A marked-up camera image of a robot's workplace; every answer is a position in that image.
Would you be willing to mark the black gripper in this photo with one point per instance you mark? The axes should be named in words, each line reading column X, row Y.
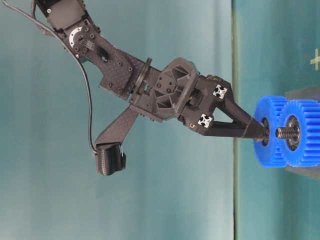
column 180, row 91

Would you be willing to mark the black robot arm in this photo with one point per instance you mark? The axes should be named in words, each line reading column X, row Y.
column 72, row 23

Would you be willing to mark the threaded steel shaft, near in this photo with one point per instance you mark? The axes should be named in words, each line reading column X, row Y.
column 286, row 133

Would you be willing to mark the blue gear, far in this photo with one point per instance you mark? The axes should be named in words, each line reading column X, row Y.
column 269, row 152

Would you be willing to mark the grey metal base plate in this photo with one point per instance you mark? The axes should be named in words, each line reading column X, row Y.
column 305, row 93

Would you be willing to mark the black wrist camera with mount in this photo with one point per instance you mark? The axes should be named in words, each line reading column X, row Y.
column 110, row 158

